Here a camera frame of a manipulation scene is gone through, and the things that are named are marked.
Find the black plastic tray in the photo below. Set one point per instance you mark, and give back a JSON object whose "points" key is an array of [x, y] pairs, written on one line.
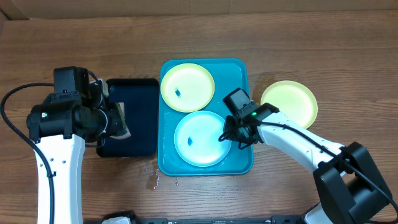
{"points": [[140, 98]]}

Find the yellow-green plate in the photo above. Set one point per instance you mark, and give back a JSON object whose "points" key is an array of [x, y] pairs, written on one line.
{"points": [[187, 87], [294, 99]]}

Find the green scouring sponge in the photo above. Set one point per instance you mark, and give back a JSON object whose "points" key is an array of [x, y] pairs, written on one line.
{"points": [[124, 133]]}

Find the light blue plate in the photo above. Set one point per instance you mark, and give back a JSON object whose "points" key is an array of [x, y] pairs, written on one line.
{"points": [[196, 139]]}

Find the teal plastic tray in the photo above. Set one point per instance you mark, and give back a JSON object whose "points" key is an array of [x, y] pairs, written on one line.
{"points": [[228, 74]]}

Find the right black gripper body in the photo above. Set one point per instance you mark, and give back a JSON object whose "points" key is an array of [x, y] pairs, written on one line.
{"points": [[239, 135]]}

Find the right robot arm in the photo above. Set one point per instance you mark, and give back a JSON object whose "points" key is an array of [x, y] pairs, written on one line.
{"points": [[350, 187]]}

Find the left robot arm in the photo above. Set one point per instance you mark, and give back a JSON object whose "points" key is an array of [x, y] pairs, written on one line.
{"points": [[77, 115]]}

